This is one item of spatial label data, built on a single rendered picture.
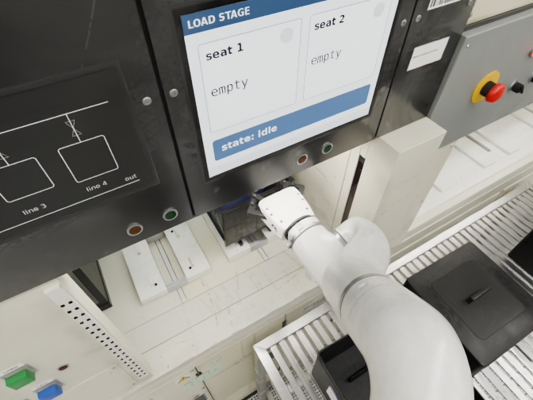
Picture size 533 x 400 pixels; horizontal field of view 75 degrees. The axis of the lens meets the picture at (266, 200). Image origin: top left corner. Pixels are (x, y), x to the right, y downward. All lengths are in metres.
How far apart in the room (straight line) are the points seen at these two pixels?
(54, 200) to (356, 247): 0.42
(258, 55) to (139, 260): 0.83
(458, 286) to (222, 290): 0.69
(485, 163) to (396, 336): 1.27
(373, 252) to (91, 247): 0.42
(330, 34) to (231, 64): 0.13
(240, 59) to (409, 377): 0.35
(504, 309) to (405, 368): 0.89
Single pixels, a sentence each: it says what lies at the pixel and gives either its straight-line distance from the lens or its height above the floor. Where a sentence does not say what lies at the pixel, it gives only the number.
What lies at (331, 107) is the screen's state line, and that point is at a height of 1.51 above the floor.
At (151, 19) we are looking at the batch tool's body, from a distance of 0.35.
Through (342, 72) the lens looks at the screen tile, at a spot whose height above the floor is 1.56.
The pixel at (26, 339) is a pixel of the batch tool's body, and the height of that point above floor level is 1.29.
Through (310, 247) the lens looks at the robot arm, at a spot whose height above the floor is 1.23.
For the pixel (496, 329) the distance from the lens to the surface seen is 1.19.
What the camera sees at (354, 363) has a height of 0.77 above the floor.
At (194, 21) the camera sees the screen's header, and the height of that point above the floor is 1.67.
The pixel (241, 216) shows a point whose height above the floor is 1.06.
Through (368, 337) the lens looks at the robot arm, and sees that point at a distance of 0.38.
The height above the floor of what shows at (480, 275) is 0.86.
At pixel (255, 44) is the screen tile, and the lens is 0.41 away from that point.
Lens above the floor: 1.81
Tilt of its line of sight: 50 degrees down
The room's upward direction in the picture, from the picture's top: straight up
